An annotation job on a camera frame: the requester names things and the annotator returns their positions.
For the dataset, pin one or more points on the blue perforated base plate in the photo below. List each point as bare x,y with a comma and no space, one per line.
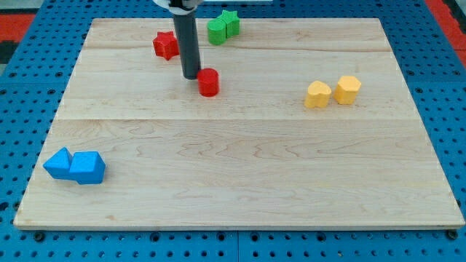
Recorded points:
40,42

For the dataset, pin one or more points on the red cylinder block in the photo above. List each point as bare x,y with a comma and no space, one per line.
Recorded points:
208,82

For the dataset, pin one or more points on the yellow hexagon block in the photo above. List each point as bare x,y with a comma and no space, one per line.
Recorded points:
347,90

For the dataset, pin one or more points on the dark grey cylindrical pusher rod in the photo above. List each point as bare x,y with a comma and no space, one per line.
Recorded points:
188,45

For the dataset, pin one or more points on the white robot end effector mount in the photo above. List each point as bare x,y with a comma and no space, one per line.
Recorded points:
178,7

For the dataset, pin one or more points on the light wooden board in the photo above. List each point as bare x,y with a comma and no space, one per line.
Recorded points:
253,157

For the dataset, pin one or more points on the red star block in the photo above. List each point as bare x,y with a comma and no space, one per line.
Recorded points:
166,45

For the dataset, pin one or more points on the green star block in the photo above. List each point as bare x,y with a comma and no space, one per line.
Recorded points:
232,22

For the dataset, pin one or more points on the blue triangle block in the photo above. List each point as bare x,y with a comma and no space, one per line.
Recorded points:
59,164

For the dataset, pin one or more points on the green cylinder block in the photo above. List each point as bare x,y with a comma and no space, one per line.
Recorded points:
216,31

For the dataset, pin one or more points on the blue cube block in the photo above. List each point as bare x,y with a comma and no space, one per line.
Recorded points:
87,167

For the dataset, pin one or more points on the yellow heart block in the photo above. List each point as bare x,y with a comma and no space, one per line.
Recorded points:
318,95

